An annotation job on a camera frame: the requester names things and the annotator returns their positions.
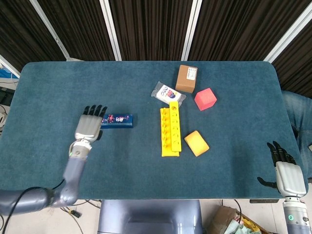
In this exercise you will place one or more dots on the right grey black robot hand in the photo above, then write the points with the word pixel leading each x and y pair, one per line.
pixel 290 180

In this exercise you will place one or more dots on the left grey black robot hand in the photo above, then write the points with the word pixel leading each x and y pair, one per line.
pixel 87 126

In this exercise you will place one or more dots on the blue printed glasses case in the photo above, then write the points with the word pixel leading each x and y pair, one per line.
pixel 119 121

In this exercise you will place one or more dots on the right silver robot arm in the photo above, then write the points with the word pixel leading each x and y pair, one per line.
pixel 296 217

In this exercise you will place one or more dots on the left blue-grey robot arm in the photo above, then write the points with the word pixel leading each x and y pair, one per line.
pixel 72 175

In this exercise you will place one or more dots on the black table control panel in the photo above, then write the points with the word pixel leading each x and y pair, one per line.
pixel 264 201

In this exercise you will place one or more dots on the teal velvet table cloth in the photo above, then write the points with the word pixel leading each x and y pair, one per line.
pixel 122 165

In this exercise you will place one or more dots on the brown bag with clutter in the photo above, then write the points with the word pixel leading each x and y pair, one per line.
pixel 224 219

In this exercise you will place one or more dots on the white packet in clear bag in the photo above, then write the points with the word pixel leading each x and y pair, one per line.
pixel 168 95

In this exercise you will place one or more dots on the yellow toy brick plate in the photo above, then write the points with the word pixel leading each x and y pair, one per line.
pixel 174 131

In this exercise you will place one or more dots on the yellow sponge block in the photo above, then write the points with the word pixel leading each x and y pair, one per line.
pixel 197 143

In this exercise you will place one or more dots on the dark pleated curtain panel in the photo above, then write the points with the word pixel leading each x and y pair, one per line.
pixel 19 31
pixel 80 26
pixel 151 29
pixel 297 63
pixel 243 26

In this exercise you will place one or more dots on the blue-grey robot torso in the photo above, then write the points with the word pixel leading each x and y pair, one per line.
pixel 148 214

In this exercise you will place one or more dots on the brown cardboard box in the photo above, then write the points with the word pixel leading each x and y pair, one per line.
pixel 185 79

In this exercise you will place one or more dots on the red foam cube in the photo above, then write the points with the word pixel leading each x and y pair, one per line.
pixel 205 99

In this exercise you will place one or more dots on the white partition post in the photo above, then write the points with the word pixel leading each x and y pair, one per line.
pixel 51 29
pixel 9 67
pixel 287 36
pixel 111 29
pixel 191 29

